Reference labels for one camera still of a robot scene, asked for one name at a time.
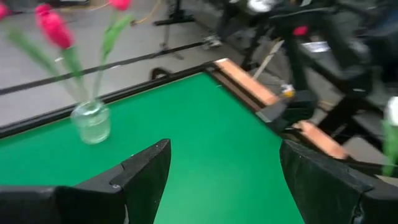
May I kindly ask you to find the black stand base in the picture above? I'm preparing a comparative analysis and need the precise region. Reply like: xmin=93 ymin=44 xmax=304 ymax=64
xmin=153 ymin=0 xmax=196 ymax=27

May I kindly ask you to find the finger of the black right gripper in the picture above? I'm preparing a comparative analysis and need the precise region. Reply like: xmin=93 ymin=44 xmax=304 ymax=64
xmin=255 ymin=101 xmax=289 ymax=124
xmin=267 ymin=119 xmax=292 ymax=134

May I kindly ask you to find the pink artificial tulip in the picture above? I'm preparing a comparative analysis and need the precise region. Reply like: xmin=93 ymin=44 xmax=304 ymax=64
xmin=92 ymin=0 xmax=135 ymax=101
xmin=34 ymin=3 xmax=91 ymax=103
xmin=0 ymin=2 xmax=86 ymax=103

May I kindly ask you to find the white cable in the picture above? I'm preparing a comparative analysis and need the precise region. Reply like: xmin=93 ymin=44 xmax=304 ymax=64
xmin=253 ymin=39 xmax=285 ymax=80

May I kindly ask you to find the yellow floor cable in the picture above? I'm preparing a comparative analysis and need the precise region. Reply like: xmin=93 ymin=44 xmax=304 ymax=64
xmin=129 ymin=0 xmax=162 ymax=26

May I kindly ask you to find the white artificial tulip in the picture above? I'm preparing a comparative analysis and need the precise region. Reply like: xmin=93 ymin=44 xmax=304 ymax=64
xmin=381 ymin=95 xmax=398 ymax=178

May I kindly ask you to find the black clamp handle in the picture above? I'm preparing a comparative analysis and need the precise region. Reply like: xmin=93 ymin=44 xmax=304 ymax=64
xmin=150 ymin=67 xmax=172 ymax=81

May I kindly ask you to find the green felt mat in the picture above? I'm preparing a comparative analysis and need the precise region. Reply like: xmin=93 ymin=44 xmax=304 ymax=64
xmin=0 ymin=72 xmax=305 ymax=224

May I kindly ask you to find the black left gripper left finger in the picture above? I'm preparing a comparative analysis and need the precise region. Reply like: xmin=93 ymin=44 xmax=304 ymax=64
xmin=0 ymin=138 xmax=172 ymax=224

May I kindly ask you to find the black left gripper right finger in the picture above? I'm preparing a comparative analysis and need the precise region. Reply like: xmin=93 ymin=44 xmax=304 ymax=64
xmin=279 ymin=139 xmax=398 ymax=224

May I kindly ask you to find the person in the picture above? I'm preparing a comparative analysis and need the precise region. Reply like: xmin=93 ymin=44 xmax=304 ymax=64
xmin=201 ymin=0 xmax=280 ymax=50

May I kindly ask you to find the clear glass vase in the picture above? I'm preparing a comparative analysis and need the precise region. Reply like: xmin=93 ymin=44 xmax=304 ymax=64
xmin=70 ymin=99 xmax=112 ymax=146

